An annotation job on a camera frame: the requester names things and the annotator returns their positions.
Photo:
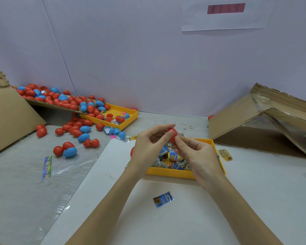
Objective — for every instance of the single red plastic egg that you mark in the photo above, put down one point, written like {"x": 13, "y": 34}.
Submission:
{"x": 172, "y": 134}

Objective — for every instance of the person's left hand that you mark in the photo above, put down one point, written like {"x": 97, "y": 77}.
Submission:
{"x": 145, "y": 153}

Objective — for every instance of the yellow label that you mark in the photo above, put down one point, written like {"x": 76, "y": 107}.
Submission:
{"x": 225, "y": 154}

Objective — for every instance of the torn flattened cardboard box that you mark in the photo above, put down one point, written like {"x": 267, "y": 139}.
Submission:
{"x": 232, "y": 117}

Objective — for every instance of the yellow tray under eggs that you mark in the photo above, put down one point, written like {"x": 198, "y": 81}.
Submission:
{"x": 128, "y": 115}

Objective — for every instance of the tall brown cardboard box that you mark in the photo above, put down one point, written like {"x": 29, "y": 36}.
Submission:
{"x": 7, "y": 122}

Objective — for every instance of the person's left forearm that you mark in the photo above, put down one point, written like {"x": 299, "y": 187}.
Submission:
{"x": 102, "y": 211}

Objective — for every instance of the person's right forearm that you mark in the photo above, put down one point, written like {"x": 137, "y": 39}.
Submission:
{"x": 245, "y": 214}

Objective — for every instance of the white paper sign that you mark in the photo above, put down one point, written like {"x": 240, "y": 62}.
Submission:
{"x": 224, "y": 12}

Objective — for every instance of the pile of plastic eggs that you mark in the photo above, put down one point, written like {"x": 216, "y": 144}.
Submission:
{"x": 71, "y": 102}

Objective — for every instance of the yellow plastic tray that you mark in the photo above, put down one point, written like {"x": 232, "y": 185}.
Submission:
{"x": 166, "y": 173}

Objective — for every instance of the blue packet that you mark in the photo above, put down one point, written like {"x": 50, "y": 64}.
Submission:
{"x": 163, "y": 199}

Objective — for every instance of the clear bag with coloured label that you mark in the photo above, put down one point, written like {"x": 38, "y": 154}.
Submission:
{"x": 71, "y": 163}

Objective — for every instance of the person's right hand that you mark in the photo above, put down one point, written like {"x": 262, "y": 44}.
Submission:
{"x": 201, "y": 160}

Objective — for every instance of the brown cardboard sheet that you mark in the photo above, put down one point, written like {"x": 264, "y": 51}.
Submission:
{"x": 48, "y": 103}

